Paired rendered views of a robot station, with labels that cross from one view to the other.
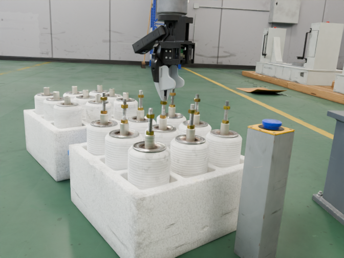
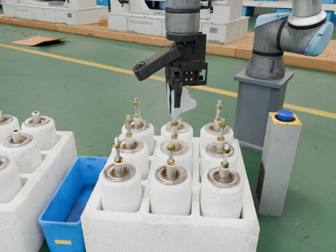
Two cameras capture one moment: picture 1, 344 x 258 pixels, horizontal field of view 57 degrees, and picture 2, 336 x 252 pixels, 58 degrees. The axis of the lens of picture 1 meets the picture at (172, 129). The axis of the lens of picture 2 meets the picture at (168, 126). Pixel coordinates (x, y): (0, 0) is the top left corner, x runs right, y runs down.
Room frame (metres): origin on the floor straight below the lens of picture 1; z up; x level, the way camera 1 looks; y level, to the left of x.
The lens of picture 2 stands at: (0.39, 0.54, 0.66)
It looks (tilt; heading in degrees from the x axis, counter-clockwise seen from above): 27 degrees down; 312
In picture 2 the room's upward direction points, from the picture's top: straight up
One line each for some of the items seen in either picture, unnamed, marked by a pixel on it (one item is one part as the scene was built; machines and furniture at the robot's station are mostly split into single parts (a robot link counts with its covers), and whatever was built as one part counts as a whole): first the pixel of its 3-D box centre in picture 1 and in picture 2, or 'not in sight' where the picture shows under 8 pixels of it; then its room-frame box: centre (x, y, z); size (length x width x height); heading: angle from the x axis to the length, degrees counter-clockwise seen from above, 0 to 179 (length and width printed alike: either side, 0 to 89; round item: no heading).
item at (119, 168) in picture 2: (104, 119); (119, 167); (0.86, 0.19, 0.26); 0.02 x 0.02 x 0.03
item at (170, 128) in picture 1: (162, 128); (174, 147); (0.84, 0.03, 0.25); 0.08 x 0.08 x 0.01
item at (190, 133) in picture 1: (190, 134); (220, 145); (0.74, -0.05, 0.26); 0.02 x 0.02 x 0.03
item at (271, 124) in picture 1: (271, 125); (285, 116); (0.65, -0.21, 0.32); 0.04 x 0.04 x 0.02
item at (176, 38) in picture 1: (173, 41); (184, 59); (0.82, 0.01, 0.48); 0.09 x 0.08 x 0.12; 57
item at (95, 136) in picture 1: (104, 154); (122, 202); (0.86, 0.19, 0.16); 0.10 x 0.10 x 0.18
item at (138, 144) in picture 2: (140, 119); (129, 145); (0.93, 0.10, 0.25); 0.08 x 0.08 x 0.01
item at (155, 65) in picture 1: (158, 64); (176, 88); (0.82, 0.04, 0.42); 0.05 x 0.02 x 0.09; 147
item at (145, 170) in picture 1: (148, 184); (220, 208); (0.67, 0.05, 0.16); 0.10 x 0.10 x 0.18
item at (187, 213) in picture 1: (160, 183); (173, 196); (0.84, 0.03, 0.09); 0.39 x 0.39 x 0.18; 37
